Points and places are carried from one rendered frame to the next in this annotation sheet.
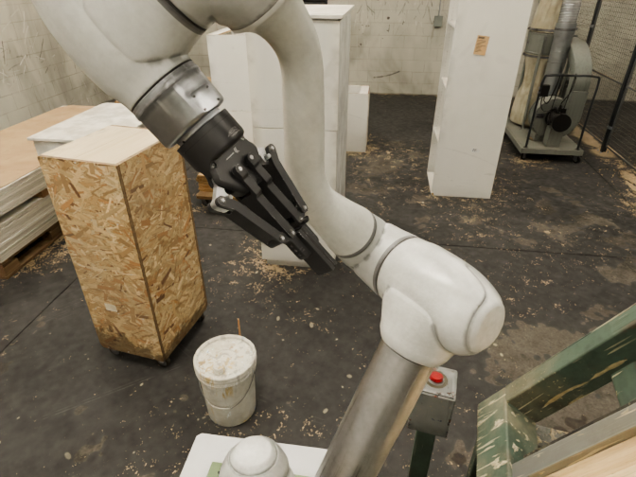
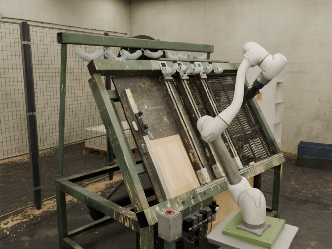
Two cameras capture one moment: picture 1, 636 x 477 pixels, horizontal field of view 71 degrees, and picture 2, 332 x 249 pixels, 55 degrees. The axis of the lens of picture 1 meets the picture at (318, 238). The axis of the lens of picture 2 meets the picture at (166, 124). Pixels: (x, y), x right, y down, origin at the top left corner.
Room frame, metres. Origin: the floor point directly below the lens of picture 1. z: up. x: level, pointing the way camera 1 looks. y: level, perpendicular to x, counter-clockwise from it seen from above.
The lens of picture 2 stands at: (2.71, 0.52, 1.88)
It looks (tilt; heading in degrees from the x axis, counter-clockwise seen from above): 10 degrees down; 206
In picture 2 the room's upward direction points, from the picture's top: straight up
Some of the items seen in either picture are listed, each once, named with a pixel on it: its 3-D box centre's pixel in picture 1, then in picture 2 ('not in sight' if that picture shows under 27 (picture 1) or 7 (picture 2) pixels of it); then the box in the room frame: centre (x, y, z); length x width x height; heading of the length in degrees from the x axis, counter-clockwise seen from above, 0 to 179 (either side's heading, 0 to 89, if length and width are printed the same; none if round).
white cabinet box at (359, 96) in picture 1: (344, 117); not in sight; (5.66, -0.35, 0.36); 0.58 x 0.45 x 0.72; 82
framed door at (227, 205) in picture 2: not in sight; (231, 195); (-0.53, -0.29, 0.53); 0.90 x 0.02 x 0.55; 162
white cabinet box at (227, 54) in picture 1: (249, 67); not in sight; (5.04, 0.73, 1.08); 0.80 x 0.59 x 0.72; 172
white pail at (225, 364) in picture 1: (228, 373); not in sight; (1.57, 0.45, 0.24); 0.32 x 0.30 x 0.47; 172
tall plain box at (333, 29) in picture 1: (305, 139); not in sight; (3.25, 0.09, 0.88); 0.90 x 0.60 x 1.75; 172
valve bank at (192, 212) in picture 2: not in sight; (201, 220); (0.47, -0.28, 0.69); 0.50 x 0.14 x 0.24; 162
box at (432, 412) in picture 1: (432, 399); (169, 225); (0.91, -0.35, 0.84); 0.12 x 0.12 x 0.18; 72
